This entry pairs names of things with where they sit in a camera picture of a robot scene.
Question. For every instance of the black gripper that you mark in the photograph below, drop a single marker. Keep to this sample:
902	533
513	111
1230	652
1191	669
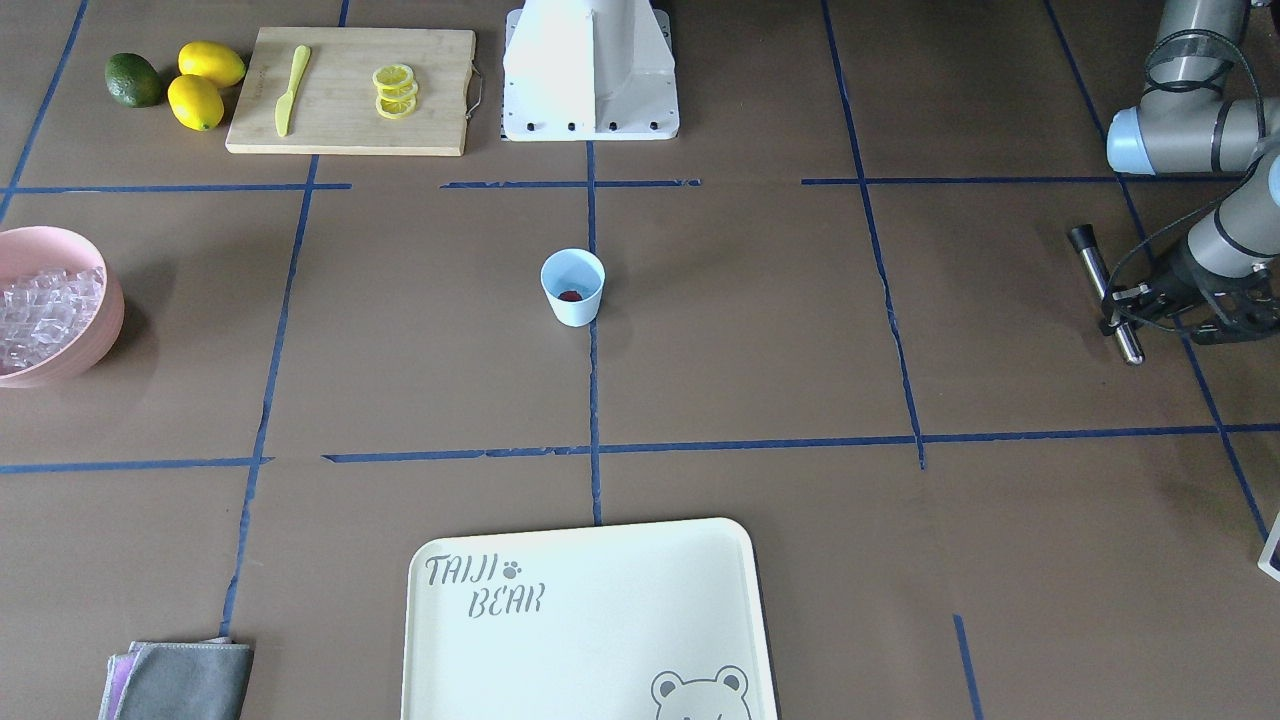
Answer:
1176	283

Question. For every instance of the green lime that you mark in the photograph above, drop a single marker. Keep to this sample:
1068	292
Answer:
133	82

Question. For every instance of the yellow plastic knife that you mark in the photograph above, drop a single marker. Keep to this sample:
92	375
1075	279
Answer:
284	105

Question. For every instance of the grey folded cloth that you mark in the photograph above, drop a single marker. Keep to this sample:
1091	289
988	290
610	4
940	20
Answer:
177	680

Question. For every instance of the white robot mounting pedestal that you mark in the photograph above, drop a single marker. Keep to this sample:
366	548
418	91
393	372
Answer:
579	71

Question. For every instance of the lemon slices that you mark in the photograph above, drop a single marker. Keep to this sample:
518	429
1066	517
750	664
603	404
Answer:
396	91

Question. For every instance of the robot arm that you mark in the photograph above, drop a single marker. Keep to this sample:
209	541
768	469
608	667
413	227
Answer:
1203	111

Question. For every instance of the steel muddler with black tip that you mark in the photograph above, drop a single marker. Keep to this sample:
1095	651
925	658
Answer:
1081	238

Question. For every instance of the wooden cutting board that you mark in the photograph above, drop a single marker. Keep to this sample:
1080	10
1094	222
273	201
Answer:
334	112

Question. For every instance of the yellow lemon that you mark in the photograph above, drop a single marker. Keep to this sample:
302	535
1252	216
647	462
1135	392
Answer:
218	63
195	102

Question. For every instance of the pink bowl of ice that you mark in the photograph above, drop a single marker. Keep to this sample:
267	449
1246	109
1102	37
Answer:
63	307

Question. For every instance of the cream bear serving tray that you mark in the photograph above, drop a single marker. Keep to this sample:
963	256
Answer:
658	620

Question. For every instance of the light blue plastic cup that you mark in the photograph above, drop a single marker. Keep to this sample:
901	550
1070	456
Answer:
573	281

